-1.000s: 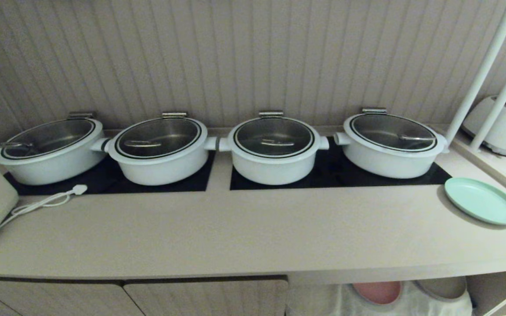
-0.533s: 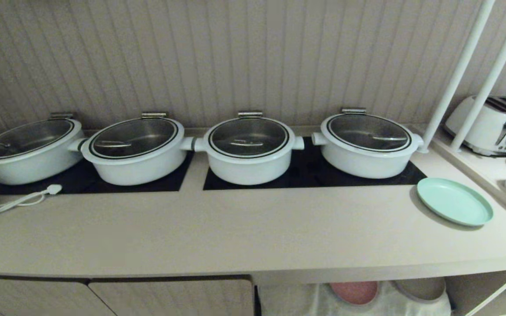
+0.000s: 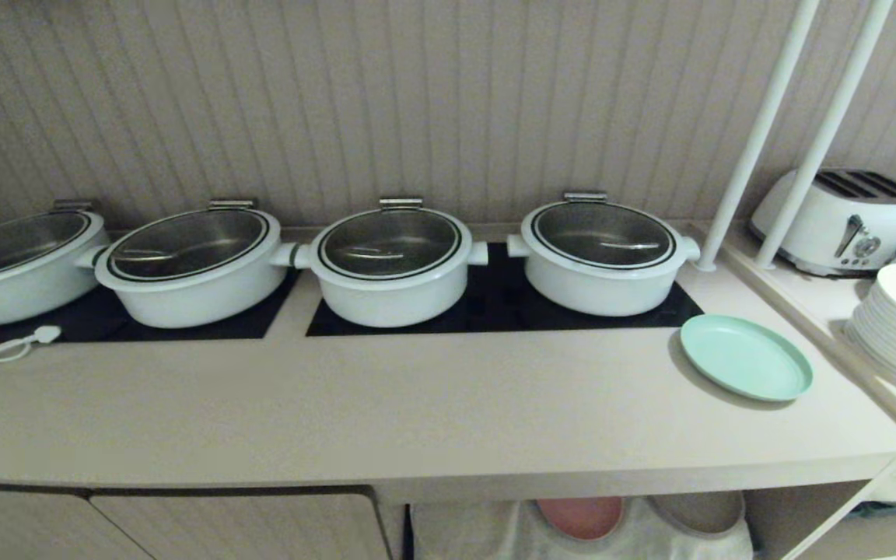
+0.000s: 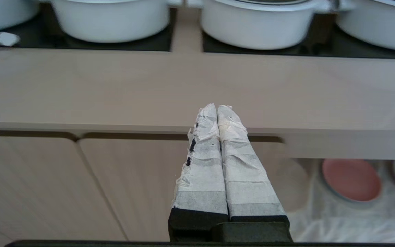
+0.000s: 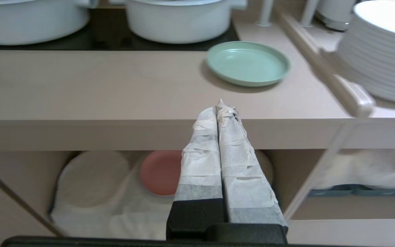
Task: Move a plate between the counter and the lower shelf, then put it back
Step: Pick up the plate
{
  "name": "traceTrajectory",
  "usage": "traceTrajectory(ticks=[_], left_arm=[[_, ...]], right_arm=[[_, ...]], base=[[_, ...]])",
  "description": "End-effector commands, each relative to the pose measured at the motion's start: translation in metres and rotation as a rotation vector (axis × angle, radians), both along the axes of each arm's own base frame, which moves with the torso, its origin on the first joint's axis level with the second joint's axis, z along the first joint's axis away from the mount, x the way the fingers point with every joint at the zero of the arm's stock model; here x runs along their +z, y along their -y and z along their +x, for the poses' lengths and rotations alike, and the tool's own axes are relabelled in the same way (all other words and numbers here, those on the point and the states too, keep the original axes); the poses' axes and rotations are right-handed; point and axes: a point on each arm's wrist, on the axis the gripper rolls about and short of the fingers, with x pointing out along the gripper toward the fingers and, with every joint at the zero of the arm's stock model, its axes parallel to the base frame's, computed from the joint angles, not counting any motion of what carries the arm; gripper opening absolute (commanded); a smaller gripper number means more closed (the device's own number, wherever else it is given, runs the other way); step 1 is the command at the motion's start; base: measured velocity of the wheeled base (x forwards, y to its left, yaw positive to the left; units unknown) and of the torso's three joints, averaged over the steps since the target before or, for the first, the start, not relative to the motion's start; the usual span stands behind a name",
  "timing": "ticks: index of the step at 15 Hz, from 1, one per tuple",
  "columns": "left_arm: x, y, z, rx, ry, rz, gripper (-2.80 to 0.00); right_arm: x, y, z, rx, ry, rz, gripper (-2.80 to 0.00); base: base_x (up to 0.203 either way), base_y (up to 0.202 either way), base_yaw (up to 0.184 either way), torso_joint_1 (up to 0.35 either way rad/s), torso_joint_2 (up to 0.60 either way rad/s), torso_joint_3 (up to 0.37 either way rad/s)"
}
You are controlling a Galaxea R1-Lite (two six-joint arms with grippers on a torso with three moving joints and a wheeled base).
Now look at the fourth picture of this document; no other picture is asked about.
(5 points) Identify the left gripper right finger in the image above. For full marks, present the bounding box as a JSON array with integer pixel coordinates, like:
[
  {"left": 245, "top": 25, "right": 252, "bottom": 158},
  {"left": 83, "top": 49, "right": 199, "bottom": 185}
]
[{"left": 217, "top": 105, "right": 291, "bottom": 241}]

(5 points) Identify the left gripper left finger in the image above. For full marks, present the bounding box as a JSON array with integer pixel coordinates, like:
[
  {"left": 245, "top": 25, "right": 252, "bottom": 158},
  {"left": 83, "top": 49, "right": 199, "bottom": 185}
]
[{"left": 168, "top": 103, "right": 229, "bottom": 241}]

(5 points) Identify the pink plate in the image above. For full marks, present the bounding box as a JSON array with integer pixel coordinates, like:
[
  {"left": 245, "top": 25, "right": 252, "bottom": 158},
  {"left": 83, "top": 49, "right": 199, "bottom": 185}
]
[{"left": 322, "top": 159, "right": 382, "bottom": 202}]

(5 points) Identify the white shelf liner cloth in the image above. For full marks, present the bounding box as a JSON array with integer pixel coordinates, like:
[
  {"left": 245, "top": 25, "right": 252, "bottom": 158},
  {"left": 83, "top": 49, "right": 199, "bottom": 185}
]
[{"left": 287, "top": 160, "right": 395, "bottom": 243}]

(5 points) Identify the light wood cabinet door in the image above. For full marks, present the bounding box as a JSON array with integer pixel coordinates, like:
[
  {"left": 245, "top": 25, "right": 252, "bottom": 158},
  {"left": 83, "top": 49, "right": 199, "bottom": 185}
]
[
  {"left": 78, "top": 138, "right": 308, "bottom": 242},
  {"left": 0, "top": 136, "right": 128, "bottom": 247}
]

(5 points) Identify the black induction cooktop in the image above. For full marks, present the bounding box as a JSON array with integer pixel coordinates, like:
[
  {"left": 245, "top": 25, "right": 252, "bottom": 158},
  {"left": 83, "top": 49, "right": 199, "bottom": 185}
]
[
  {"left": 202, "top": 14, "right": 395, "bottom": 60},
  {"left": 0, "top": 4, "right": 177, "bottom": 52}
]

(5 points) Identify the white cooking pot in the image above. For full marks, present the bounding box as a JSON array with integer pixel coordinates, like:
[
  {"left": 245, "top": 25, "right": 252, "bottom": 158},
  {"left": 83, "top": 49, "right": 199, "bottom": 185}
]
[
  {"left": 187, "top": 0, "right": 335, "bottom": 51},
  {"left": 43, "top": 0, "right": 183, "bottom": 44},
  {"left": 0, "top": 0, "right": 39, "bottom": 34},
  {"left": 336, "top": 0, "right": 395, "bottom": 53}
]

